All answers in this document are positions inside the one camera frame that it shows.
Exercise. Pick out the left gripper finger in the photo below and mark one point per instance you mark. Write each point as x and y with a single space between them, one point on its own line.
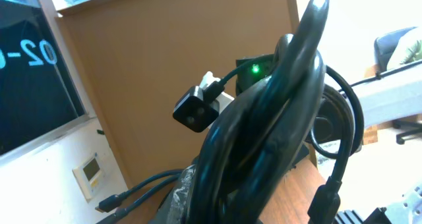
176 206

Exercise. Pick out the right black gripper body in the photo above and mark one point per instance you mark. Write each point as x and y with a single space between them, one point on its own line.
328 123

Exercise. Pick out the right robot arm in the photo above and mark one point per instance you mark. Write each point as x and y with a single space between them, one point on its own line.
253 69

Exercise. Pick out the office chair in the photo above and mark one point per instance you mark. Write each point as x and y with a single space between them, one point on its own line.
399 90

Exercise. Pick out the brown wooden partition board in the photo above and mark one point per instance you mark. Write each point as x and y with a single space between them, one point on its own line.
136 58

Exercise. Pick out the dark window pane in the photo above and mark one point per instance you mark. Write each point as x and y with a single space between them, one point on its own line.
37 92

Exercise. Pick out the wall thermostat panel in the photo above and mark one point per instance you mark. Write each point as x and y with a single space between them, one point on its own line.
90 176

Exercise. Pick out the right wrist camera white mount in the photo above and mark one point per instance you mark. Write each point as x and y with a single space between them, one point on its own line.
201 105

